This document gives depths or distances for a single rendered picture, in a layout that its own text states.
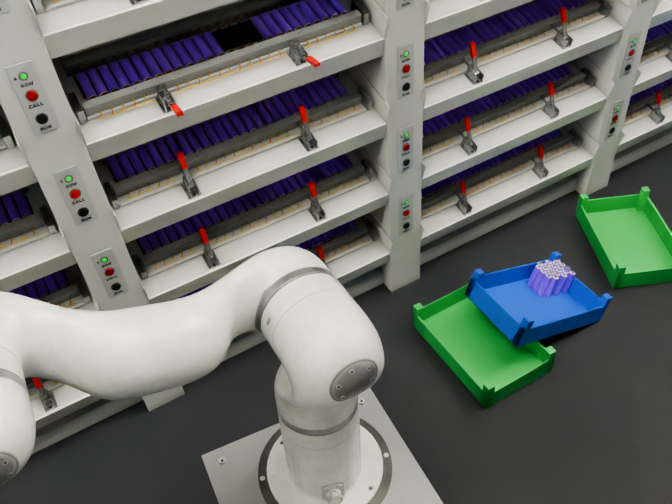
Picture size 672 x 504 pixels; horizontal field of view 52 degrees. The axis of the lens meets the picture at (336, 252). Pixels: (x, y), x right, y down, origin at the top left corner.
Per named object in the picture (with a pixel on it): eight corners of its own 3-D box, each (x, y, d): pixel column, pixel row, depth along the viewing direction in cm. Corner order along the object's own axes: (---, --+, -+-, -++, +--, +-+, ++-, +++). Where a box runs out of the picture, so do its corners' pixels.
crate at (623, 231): (687, 280, 185) (696, 259, 180) (612, 289, 185) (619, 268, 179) (641, 206, 206) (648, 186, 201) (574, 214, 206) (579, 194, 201)
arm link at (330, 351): (333, 356, 107) (324, 239, 91) (398, 446, 95) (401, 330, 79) (263, 388, 103) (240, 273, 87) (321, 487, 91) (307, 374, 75)
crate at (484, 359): (552, 370, 168) (557, 350, 162) (485, 409, 162) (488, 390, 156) (474, 293, 187) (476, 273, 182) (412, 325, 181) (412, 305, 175)
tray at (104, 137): (382, 55, 141) (388, 17, 133) (91, 162, 122) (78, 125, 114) (333, -3, 149) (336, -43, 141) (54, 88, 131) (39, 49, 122)
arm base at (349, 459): (398, 505, 108) (399, 439, 96) (279, 537, 105) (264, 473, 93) (364, 407, 122) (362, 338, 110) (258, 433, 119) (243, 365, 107)
